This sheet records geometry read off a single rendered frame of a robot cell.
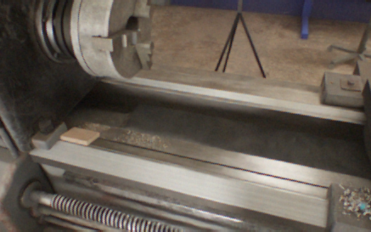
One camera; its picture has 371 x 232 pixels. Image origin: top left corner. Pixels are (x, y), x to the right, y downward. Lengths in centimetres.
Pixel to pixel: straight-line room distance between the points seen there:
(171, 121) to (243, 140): 25
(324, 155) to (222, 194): 41
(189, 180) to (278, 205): 20
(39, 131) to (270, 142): 67
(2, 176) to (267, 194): 65
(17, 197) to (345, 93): 97
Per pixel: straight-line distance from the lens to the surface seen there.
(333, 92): 100
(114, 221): 82
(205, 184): 72
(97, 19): 70
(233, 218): 76
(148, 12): 78
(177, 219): 88
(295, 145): 100
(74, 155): 84
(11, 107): 80
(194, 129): 101
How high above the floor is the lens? 141
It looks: 40 degrees down
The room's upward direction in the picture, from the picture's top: 2 degrees counter-clockwise
